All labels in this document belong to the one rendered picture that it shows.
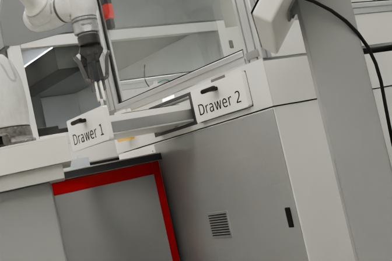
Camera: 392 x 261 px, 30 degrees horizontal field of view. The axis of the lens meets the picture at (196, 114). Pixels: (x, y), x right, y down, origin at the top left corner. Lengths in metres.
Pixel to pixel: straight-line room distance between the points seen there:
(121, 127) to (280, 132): 0.52
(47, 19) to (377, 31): 1.13
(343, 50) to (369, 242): 0.44
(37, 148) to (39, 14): 0.79
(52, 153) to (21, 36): 1.43
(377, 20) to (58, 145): 1.19
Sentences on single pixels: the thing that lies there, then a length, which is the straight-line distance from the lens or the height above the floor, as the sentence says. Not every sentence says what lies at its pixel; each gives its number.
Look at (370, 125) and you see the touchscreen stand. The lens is 1.71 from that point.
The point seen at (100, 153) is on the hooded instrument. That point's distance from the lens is 3.34.
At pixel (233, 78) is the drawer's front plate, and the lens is 2.26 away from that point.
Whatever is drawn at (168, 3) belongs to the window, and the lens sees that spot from 2.58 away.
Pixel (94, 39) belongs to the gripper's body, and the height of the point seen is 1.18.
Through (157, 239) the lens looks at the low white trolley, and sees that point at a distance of 2.65.
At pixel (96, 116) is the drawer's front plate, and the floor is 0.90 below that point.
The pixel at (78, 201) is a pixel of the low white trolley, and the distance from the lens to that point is 2.52.
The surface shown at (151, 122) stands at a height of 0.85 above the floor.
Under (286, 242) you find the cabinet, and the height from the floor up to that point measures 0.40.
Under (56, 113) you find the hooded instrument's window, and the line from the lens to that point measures 3.31.
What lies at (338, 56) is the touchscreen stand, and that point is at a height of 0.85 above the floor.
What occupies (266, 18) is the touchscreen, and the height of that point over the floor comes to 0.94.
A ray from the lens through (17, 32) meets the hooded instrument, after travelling 3.31.
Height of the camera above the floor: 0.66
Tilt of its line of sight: 4 degrees up
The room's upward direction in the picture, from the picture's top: 13 degrees counter-clockwise
